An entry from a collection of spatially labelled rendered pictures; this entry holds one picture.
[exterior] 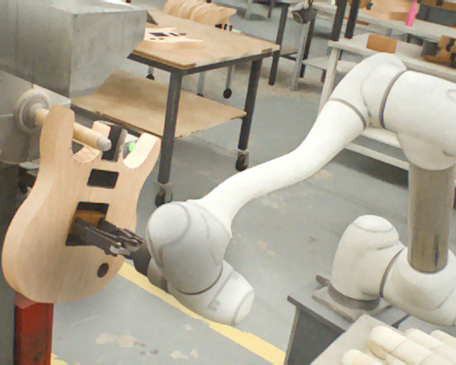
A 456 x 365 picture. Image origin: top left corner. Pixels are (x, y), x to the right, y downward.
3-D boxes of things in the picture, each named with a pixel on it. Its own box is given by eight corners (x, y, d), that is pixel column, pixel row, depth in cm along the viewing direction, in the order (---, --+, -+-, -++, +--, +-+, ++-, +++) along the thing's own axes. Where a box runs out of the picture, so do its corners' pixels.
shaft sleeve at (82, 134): (42, 125, 141) (33, 119, 138) (49, 112, 141) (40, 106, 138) (102, 152, 132) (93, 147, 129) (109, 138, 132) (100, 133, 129)
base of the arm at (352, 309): (333, 272, 209) (337, 257, 207) (393, 306, 196) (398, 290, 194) (298, 290, 196) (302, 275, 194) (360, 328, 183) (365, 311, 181)
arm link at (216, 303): (205, 265, 134) (186, 232, 124) (268, 297, 126) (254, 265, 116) (174, 308, 130) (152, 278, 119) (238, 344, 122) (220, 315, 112)
